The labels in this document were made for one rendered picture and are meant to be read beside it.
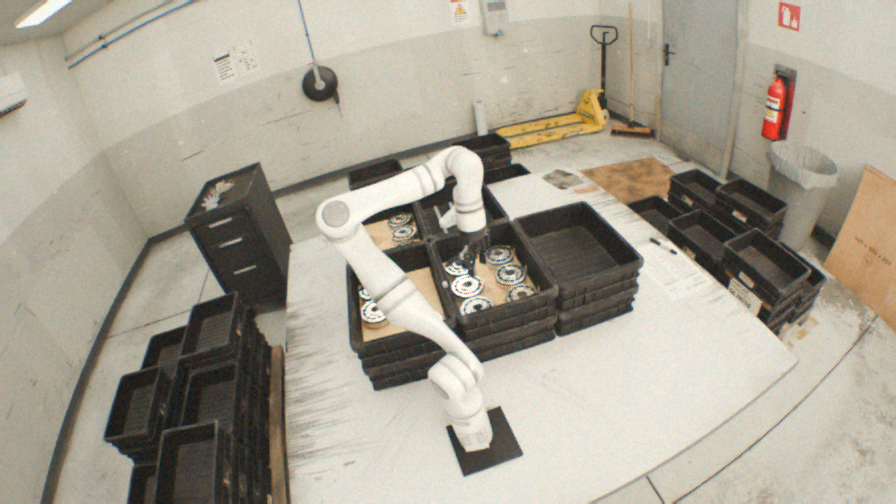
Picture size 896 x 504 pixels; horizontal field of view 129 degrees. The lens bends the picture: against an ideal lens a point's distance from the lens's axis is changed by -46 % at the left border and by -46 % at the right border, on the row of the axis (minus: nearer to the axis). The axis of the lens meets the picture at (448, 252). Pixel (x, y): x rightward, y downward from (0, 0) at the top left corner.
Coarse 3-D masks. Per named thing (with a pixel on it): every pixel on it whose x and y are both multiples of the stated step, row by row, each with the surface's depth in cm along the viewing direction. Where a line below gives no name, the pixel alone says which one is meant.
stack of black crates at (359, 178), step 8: (392, 160) 290; (360, 168) 286; (368, 168) 287; (376, 168) 289; (384, 168) 291; (392, 168) 293; (400, 168) 277; (352, 176) 287; (360, 176) 289; (368, 176) 291; (376, 176) 293; (384, 176) 266; (392, 176) 266; (352, 184) 290; (360, 184) 263; (368, 184) 264
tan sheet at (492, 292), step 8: (480, 264) 137; (520, 264) 134; (480, 272) 134; (488, 272) 133; (488, 280) 130; (528, 280) 127; (488, 288) 127; (496, 288) 126; (488, 296) 124; (496, 296) 123; (504, 296) 123; (496, 304) 121
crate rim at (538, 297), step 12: (516, 228) 134; (432, 240) 136; (540, 264) 117; (444, 276) 119; (552, 288) 108; (516, 300) 107; (528, 300) 106; (540, 300) 108; (456, 312) 107; (480, 312) 105; (492, 312) 106; (504, 312) 107
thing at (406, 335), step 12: (384, 252) 135; (396, 252) 134; (432, 252) 130; (348, 264) 132; (348, 276) 129; (348, 288) 122; (444, 288) 115; (348, 300) 117; (348, 312) 113; (348, 324) 109; (456, 324) 106; (384, 336) 103; (396, 336) 103; (408, 336) 104; (420, 336) 105; (360, 348) 102; (372, 348) 103
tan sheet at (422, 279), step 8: (416, 272) 139; (424, 272) 138; (416, 280) 136; (424, 280) 135; (432, 280) 134; (424, 288) 132; (432, 288) 131; (424, 296) 129; (432, 296) 128; (360, 304) 130; (432, 304) 125; (440, 304) 124; (440, 312) 122; (368, 328) 121; (384, 328) 120; (392, 328) 119; (400, 328) 119; (368, 336) 118; (376, 336) 117
